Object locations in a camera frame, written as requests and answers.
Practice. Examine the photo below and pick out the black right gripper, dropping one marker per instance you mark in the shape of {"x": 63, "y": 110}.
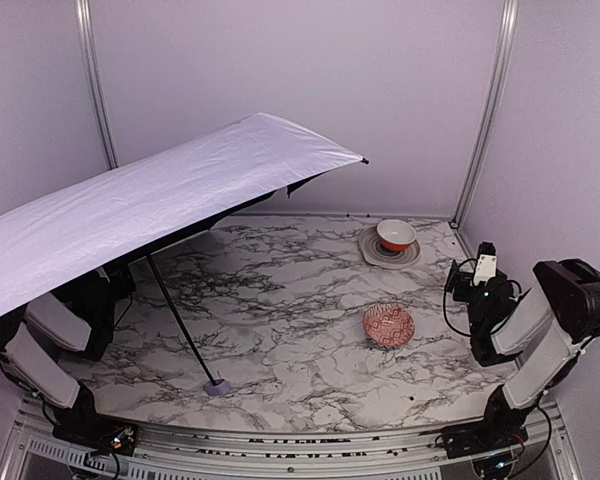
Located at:
{"x": 460, "y": 284}

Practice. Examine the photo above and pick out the lilac folding umbrella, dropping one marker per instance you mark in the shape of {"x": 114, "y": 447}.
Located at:
{"x": 137, "y": 209}

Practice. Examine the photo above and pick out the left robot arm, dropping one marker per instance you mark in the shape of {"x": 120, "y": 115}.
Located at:
{"x": 79, "y": 318}

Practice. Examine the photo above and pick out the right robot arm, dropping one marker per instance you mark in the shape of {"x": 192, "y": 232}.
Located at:
{"x": 548, "y": 326}

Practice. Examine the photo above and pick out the orange white bowl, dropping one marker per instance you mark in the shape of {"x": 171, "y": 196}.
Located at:
{"x": 396, "y": 235}

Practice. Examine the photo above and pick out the grey swirl plate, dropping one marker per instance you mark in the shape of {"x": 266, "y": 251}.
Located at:
{"x": 375, "y": 254}

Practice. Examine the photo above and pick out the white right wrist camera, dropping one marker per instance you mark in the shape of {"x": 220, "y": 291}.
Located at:
{"x": 485, "y": 269}

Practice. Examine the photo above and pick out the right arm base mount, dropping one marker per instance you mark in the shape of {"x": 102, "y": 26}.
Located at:
{"x": 474, "y": 438}

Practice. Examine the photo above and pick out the right aluminium frame post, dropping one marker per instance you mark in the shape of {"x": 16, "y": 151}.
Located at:
{"x": 496, "y": 87}

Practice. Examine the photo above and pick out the aluminium frame post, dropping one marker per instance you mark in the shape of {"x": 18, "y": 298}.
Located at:
{"x": 89, "y": 53}
{"x": 496, "y": 87}

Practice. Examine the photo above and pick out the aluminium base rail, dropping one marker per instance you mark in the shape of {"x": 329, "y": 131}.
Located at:
{"x": 170, "y": 452}

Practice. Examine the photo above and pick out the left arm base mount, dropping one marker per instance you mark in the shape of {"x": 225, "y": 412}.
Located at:
{"x": 120, "y": 438}

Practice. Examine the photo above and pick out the left aluminium frame post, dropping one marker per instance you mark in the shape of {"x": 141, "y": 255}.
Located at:
{"x": 89, "y": 53}

